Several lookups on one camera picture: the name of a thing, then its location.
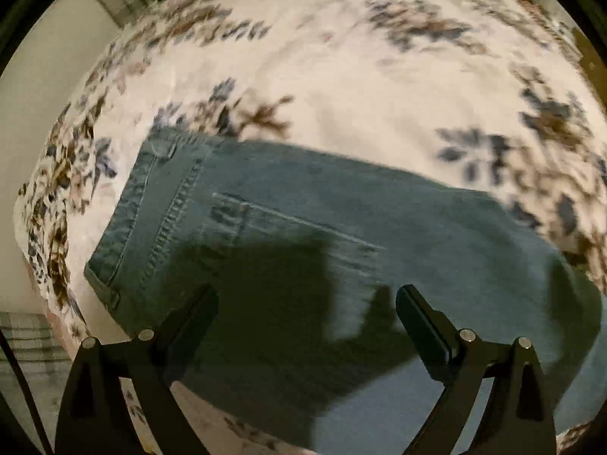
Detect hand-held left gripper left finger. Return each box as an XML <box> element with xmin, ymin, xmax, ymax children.
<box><xmin>55</xmin><ymin>283</ymin><xmax>220</xmax><ymax>455</ymax></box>

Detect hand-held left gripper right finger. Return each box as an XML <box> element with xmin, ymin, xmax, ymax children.
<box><xmin>395</xmin><ymin>284</ymin><xmax>557</xmax><ymax>455</ymax></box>

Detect blue denim pants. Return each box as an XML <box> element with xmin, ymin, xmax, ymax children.
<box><xmin>83</xmin><ymin>126</ymin><xmax>607</xmax><ymax>451</ymax></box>

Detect plaid floor rug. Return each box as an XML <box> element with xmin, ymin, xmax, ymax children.
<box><xmin>0</xmin><ymin>310</ymin><xmax>77</xmax><ymax>437</ymax></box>

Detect floral bed blanket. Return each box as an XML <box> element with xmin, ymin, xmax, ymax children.
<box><xmin>13</xmin><ymin>0</ymin><xmax>607</xmax><ymax>455</ymax></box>

